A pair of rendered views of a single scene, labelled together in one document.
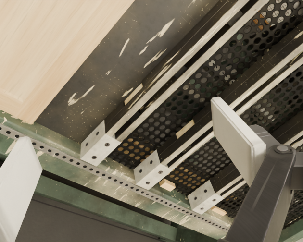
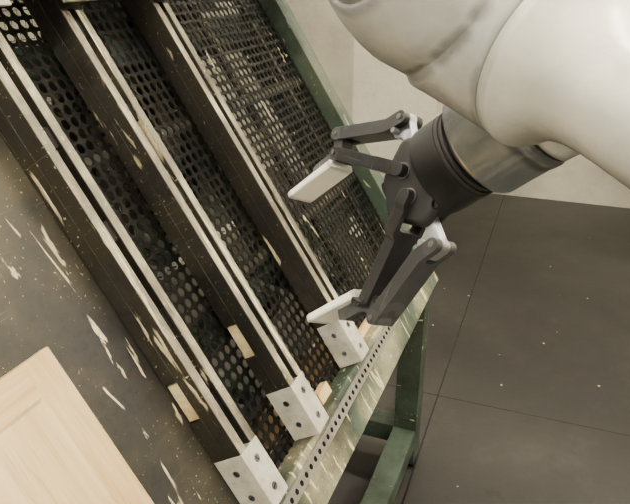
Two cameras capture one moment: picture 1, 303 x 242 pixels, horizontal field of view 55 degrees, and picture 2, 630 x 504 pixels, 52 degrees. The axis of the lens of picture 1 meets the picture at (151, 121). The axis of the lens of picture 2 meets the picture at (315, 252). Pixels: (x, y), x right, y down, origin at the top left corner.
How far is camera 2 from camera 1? 0.49 m
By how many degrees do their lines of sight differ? 27
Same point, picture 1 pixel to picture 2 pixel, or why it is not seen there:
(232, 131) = (317, 180)
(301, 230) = not seen: hidden behind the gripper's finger
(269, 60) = (164, 204)
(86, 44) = (104, 450)
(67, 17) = (60, 467)
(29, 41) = not seen: outside the picture
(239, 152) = (330, 177)
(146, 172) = (302, 411)
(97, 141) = (250, 472)
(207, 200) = (348, 334)
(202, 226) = (388, 354)
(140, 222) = (382, 490)
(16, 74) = not seen: outside the picture
